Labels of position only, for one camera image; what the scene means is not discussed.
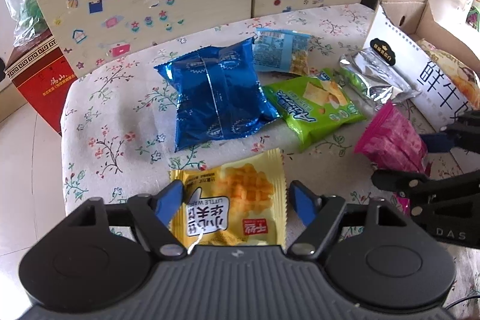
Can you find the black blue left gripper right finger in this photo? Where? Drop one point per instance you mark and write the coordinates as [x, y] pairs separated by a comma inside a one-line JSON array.
[[321, 216]]

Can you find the silver foil snack packet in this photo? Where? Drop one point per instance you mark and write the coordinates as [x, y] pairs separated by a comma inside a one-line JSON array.
[[372, 76]]

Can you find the clear plastic bag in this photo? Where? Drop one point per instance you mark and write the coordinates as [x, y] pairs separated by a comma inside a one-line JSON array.
[[30, 22]]

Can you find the dark blue foil snack packet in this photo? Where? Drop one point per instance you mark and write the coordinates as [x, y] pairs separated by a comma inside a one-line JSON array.
[[219, 95]]

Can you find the light blue cracker packet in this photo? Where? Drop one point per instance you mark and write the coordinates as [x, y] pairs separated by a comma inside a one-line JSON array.
[[282, 51]]

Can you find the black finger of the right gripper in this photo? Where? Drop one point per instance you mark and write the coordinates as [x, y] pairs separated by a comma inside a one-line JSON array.
[[420, 189]]

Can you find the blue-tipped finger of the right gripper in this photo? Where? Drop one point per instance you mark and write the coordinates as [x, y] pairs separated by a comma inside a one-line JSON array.
[[438, 143]]

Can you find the pink snack packet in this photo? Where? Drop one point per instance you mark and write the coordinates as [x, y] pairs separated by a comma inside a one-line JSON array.
[[391, 142]]

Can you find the yellow waffle snack packet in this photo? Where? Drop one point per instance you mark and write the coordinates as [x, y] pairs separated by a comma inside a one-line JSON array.
[[235, 204]]

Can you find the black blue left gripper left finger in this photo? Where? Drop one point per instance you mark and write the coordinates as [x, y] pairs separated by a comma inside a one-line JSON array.
[[152, 215]]

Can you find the green cracker snack packet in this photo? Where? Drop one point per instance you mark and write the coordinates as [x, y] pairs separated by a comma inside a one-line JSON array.
[[313, 107]]

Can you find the cardboard milk box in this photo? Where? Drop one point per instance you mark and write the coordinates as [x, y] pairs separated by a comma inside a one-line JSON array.
[[427, 68]]

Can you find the cream bread snack packet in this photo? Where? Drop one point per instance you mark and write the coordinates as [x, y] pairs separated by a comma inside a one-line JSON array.
[[464, 78]]

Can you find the floral tablecloth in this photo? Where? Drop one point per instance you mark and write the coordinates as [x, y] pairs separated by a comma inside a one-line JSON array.
[[118, 123]]

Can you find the red gift box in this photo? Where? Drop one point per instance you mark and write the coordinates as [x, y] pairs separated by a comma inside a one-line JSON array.
[[43, 76]]

